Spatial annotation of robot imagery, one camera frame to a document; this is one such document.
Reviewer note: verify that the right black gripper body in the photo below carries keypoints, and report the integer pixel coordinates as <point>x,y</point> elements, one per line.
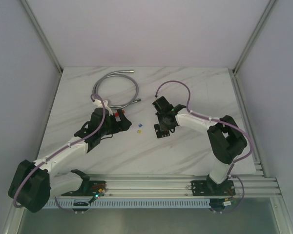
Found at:
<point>163,124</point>

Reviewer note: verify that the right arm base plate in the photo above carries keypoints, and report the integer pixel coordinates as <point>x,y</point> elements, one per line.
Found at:
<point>209,188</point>

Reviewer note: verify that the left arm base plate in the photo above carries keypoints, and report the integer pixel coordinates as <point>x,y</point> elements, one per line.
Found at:
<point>92,188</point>

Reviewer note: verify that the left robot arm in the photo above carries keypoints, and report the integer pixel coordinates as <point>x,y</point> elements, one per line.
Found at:
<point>34,183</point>

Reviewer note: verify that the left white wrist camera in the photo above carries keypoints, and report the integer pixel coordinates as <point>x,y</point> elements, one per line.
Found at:
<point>101,104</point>

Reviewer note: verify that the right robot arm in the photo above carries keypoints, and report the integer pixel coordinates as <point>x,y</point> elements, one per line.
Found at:
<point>226,141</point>

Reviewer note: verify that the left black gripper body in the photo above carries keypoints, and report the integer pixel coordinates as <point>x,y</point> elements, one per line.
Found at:
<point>119,121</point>

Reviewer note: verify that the aluminium rail frame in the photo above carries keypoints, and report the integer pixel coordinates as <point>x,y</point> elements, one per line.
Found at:
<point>178,186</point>

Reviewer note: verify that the black fuse box base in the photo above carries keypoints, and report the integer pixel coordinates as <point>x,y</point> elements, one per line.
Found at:
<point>161,133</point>

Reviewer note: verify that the white slotted cable duct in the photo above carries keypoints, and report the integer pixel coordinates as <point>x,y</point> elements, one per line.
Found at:
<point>130,203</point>

